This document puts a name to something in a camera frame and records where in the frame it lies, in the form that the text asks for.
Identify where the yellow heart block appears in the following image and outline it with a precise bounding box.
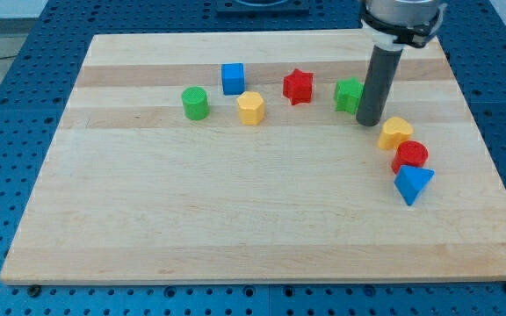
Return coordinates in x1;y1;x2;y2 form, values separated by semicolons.
377;117;414;150

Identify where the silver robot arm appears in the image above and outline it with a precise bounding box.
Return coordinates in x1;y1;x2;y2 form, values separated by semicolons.
359;0;447;52

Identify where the yellow hexagon block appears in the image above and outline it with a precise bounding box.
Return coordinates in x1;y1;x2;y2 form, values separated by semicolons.
236;91;265;126

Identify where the green cylinder block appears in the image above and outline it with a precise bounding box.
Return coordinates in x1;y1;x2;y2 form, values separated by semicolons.
181;86;209;120

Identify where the red star block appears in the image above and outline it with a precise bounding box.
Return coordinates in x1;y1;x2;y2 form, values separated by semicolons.
283;68;314;105

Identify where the blue cube block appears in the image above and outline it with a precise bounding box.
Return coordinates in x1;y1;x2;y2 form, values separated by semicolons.
221;63;245;96

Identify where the green star block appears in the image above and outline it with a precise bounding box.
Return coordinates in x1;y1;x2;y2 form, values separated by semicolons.
334;77;364;114

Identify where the wooden board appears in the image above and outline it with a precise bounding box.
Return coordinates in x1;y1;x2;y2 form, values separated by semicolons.
0;29;506;285

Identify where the red cylinder block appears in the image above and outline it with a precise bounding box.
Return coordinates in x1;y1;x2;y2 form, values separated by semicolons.
391;140;429;174

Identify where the blue triangle block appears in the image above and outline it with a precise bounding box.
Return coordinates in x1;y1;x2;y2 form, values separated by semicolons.
394;165;435;205

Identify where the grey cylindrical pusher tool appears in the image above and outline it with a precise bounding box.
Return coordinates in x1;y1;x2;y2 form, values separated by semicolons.
356;46;402;126

